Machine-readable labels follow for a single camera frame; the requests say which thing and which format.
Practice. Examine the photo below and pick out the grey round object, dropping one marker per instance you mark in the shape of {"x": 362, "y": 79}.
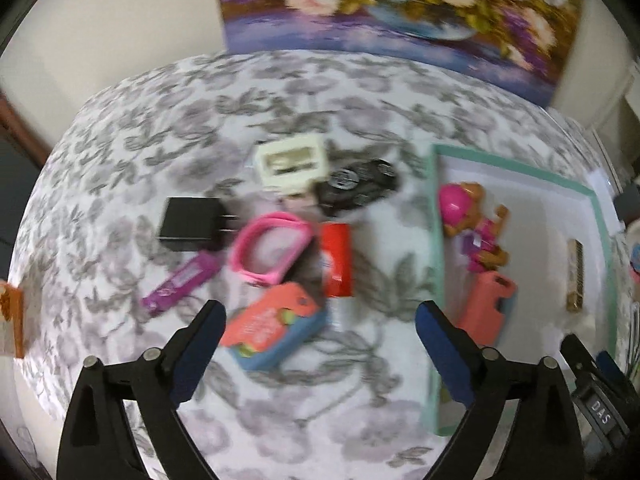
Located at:
{"x": 627, "y": 207}

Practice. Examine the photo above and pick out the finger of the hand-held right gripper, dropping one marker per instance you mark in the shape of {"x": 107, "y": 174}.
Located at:
{"x": 612, "y": 370}
{"x": 577, "y": 355}

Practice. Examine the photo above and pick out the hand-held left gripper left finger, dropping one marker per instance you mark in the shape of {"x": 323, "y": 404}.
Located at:
{"x": 200, "y": 345}

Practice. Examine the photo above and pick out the floral painting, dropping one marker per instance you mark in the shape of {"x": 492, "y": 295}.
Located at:
{"x": 400, "y": 10}

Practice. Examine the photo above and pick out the black power adapter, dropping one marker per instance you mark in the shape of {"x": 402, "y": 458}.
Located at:
{"x": 190, "y": 225}

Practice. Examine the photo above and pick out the toy dog with pink helmet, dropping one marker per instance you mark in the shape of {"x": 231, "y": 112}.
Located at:
{"x": 462, "y": 210}

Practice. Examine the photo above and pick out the brown wooden furniture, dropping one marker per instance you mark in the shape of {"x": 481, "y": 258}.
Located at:
{"x": 17, "y": 125}

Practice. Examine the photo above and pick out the teal cardboard box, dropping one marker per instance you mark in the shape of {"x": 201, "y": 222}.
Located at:
{"x": 545, "y": 200}

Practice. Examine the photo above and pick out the black toy van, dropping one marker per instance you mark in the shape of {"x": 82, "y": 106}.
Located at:
{"x": 357, "y": 187}

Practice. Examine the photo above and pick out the orange blue card box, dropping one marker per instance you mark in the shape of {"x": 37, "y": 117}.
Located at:
{"x": 272, "y": 325}

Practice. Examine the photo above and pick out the grey floral blanket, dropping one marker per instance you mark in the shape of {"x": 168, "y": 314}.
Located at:
{"x": 150, "y": 110}

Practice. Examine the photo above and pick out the orange packet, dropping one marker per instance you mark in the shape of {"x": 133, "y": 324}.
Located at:
{"x": 11, "y": 320}

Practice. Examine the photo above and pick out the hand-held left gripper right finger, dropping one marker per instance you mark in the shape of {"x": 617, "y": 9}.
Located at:
{"x": 445, "y": 355}

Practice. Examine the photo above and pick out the gold harmonica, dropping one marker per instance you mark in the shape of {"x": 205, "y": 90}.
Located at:
{"x": 575, "y": 275}

